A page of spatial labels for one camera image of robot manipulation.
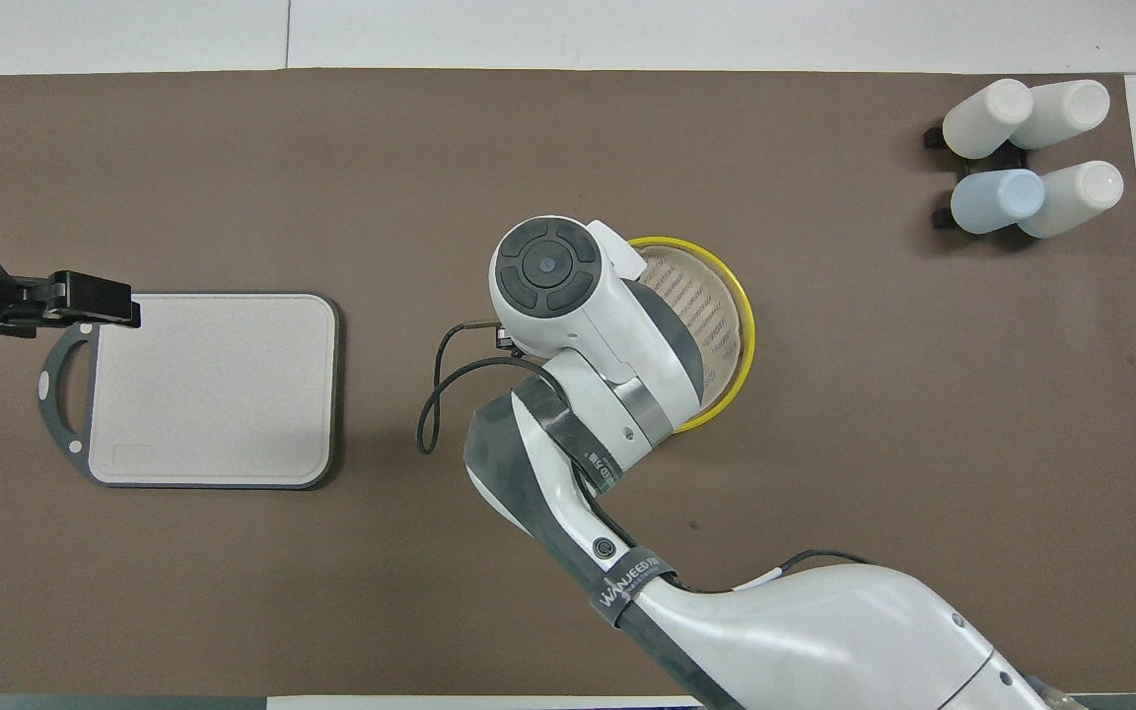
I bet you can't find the grey cutting board black rim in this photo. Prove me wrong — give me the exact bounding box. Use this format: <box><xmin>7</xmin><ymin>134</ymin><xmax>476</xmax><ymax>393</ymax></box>
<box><xmin>36</xmin><ymin>291</ymin><xmax>343</xmax><ymax>491</ymax></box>

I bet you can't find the brown table mat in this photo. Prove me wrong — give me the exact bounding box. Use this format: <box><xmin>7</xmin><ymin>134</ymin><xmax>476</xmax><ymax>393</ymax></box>
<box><xmin>0</xmin><ymin>67</ymin><xmax>1136</xmax><ymax>699</ymax></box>

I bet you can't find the black cup rack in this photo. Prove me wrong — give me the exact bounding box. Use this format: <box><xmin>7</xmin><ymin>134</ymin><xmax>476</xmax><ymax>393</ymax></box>
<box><xmin>923</xmin><ymin>118</ymin><xmax>1029</xmax><ymax>234</ymax></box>

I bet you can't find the cream plastic cup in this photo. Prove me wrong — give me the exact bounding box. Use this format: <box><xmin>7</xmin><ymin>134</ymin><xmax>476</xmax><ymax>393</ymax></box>
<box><xmin>942</xmin><ymin>78</ymin><xmax>1035</xmax><ymax>160</ymax></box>

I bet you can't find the light blue plastic cup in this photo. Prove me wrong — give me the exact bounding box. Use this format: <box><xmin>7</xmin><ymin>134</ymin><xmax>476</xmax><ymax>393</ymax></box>
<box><xmin>950</xmin><ymin>168</ymin><xmax>1047</xmax><ymax>236</ymax></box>

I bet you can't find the white plastic cup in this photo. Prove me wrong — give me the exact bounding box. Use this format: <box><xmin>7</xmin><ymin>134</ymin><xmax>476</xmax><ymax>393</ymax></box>
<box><xmin>1019</xmin><ymin>161</ymin><xmax>1125</xmax><ymax>240</ymax></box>

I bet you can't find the white cup with blue rim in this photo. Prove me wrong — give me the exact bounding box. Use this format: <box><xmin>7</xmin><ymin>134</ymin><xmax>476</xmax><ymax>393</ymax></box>
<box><xmin>1012</xmin><ymin>79</ymin><xmax>1112</xmax><ymax>152</ymax></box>

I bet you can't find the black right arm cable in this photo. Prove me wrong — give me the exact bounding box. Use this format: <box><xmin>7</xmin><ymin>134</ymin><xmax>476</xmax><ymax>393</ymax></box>
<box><xmin>416</xmin><ymin>319</ymin><xmax>871</xmax><ymax>595</ymax></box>

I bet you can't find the black velcro cable strap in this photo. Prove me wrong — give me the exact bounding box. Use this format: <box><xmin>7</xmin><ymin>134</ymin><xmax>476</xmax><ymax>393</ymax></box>
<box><xmin>586</xmin><ymin>545</ymin><xmax>678</xmax><ymax>629</ymax></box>
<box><xmin>511</xmin><ymin>379</ymin><xmax>625</xmax><ymax>500</ymax></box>

